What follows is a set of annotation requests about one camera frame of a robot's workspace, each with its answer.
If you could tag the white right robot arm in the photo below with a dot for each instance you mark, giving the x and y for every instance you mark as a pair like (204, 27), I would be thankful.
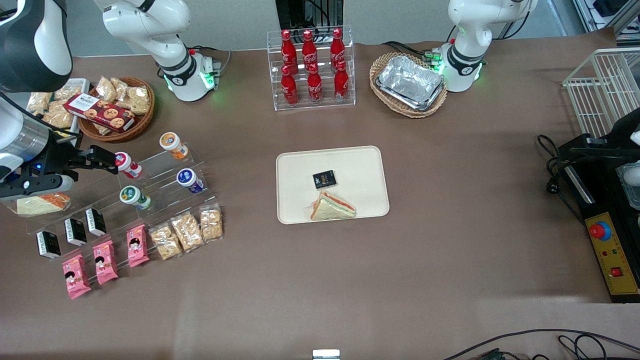
(150, 25)

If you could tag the brown table cloth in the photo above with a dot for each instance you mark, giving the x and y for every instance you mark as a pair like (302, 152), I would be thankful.
(450, 260)

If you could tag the small black snack packet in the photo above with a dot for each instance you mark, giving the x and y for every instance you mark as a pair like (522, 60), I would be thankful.
(324, 179)

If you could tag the metal frame shelf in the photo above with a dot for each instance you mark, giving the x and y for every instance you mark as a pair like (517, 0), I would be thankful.
(607, 12)

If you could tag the red gum bottle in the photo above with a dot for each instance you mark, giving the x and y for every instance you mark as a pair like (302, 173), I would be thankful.
(127, 165)

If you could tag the pink snack packet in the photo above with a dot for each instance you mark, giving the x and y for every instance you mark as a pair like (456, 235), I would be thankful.
(137, 246)
(76, 277)
(105, 262)

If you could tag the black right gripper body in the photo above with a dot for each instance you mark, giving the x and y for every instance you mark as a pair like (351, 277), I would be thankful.
(56, 161)

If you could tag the clear acrylic stepped stand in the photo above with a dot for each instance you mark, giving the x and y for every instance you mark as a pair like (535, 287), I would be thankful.
(160, 200)

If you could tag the brown wicker basket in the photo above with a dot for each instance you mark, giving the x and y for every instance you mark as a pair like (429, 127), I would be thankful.
(142, 122)

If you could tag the black yellow control box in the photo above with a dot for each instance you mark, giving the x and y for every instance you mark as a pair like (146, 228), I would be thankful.
(600, 200)

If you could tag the orange gum bottle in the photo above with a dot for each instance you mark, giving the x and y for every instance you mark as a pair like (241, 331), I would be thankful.
(172, 144)

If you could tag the wrapped triangle sandwich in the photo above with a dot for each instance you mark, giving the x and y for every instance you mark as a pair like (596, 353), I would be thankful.
(40, 205)
(332, 207)

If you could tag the aluminium foil tray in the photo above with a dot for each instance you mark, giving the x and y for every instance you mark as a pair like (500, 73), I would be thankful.
(410, 80)

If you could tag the red cookie box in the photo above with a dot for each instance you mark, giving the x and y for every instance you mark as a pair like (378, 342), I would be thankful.
(100, 113)

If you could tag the blue gum bottle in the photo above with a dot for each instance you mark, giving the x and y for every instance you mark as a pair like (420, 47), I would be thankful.
(189, 180)

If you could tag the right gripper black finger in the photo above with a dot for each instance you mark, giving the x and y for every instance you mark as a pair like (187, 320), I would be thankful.
(97, 151)
(102, 163)

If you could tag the black equipment stand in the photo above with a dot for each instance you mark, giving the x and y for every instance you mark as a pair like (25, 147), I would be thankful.
(300, 12)

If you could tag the red emergency stop button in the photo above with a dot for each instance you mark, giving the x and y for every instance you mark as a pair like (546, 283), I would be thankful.
(599, 230)

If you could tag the white rectangular tray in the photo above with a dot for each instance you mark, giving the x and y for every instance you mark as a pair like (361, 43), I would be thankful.
(86, 82)

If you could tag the clear puffed snack bag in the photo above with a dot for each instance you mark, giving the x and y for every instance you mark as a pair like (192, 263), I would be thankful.
(39, 102)
(60, 117)
(138, 100)
(106, 89)
(102, 129)
(67, 92)
(120, 87)

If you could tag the small black carton box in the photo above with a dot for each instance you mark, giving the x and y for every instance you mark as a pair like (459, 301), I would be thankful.
(49, 245)
(95, 222)
(75, 232)

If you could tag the red cola bottle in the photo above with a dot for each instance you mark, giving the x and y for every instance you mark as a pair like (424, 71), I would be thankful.
(337, 47)
(289, 90)
(341, 85)
(314, 87)
(287, 47)
(309, 47)

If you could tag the light wicker basket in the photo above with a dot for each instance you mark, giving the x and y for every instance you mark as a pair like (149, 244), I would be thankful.
(415, 112)

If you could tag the beige plastic tray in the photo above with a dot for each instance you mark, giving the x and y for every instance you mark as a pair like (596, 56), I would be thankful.
(360, 170)

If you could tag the clear acrylic bottle rack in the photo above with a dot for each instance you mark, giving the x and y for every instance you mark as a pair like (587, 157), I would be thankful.
(345, 30)

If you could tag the clear granola packet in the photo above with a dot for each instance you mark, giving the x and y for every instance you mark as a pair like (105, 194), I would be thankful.
(187, 231)
(166, 242)
(211, 223)

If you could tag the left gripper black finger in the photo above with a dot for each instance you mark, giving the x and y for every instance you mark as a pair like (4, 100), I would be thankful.
(595, 149)

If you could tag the green gum bottle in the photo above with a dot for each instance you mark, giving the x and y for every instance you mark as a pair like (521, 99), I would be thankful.
(134, 197)

